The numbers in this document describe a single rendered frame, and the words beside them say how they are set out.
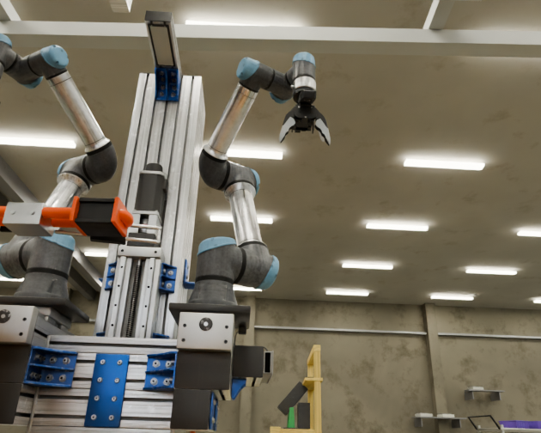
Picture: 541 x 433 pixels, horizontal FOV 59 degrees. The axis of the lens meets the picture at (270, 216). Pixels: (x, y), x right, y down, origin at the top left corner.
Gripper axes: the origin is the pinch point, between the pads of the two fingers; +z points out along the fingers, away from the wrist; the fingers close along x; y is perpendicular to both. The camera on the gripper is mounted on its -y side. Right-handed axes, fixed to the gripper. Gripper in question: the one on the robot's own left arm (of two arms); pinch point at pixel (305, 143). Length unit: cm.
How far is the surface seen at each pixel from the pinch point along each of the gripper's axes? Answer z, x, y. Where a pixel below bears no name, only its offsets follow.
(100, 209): 44, 43, -40
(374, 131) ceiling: -314, -154, 430
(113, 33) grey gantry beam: -160, 111, 123
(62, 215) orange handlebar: 45, 50, -39
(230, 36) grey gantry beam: -160, 34, 119
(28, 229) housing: 47, 57, -36
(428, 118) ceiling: -314, -217, 396
